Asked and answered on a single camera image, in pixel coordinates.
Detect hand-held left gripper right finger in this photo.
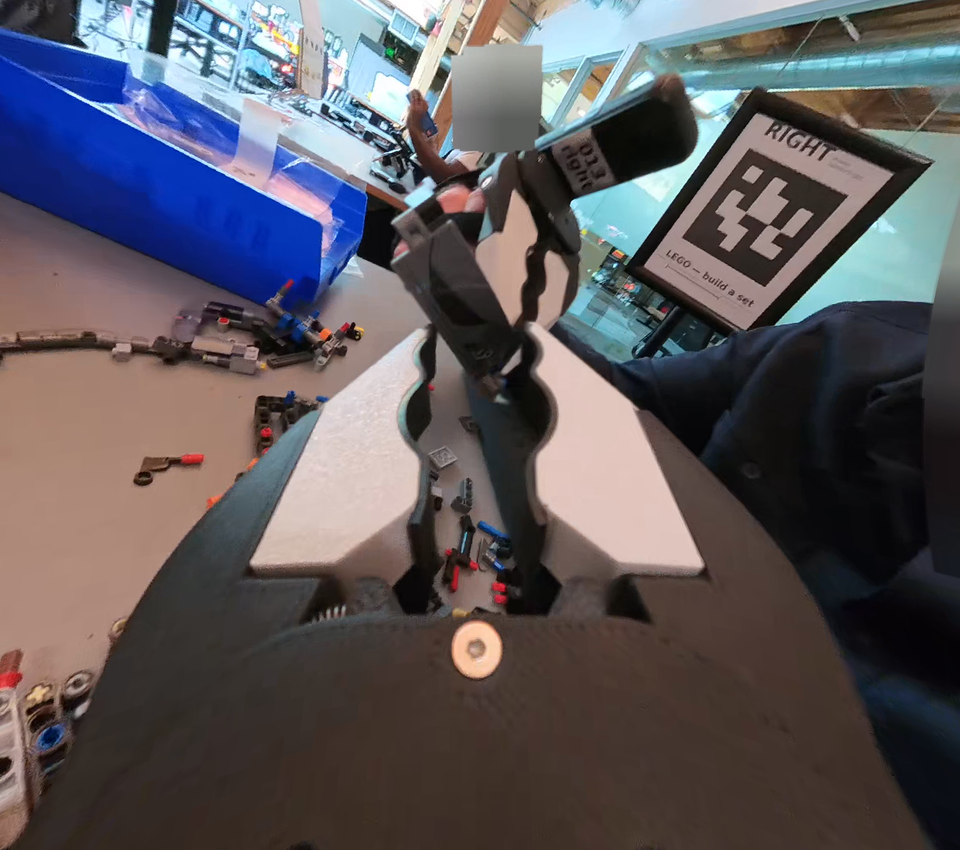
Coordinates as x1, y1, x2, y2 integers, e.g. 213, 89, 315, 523
523, 324, 708, 615

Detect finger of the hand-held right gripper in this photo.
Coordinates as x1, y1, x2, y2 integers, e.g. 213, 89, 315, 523
474, 192, 537, 328
523, 241, 582, 331

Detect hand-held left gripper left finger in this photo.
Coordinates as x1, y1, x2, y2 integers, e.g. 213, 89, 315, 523
249, 325, 445, 615

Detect black lego frame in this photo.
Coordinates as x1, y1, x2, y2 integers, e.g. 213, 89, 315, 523
390, 194, 545, 592

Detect lego car chassis assembly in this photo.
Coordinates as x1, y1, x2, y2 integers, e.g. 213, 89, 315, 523
0, 648, 99, 817

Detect person's right forearm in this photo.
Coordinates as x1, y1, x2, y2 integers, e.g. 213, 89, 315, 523
555, 303, 826, 461

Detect scattered loose lego pieces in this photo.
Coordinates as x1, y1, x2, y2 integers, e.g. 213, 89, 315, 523
133, 276, 526, 607

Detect person's right hand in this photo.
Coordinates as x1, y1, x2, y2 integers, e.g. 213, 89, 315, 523
435, 184, 489, 215

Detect framed marker poster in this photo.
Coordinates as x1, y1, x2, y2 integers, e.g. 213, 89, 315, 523
626, 87, 935, 334

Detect background workbench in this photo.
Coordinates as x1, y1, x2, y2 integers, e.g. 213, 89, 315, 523
277, 104, 410, 210

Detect person's torso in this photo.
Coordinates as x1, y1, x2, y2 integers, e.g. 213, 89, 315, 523
697, 301, 939, 850

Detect empty clear plastic bags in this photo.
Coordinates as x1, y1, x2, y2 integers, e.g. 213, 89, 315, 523
120, 48, 361, 244

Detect tall cardboard sheet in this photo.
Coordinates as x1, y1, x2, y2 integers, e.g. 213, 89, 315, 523
288, 0, 329, 101

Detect blue bin holding plastic bags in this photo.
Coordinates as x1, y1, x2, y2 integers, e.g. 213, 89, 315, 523
0, 29, 369, 311

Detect grey lego cylinder bracket assembly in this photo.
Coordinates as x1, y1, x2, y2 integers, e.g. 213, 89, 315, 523
153, 299, 265, 375

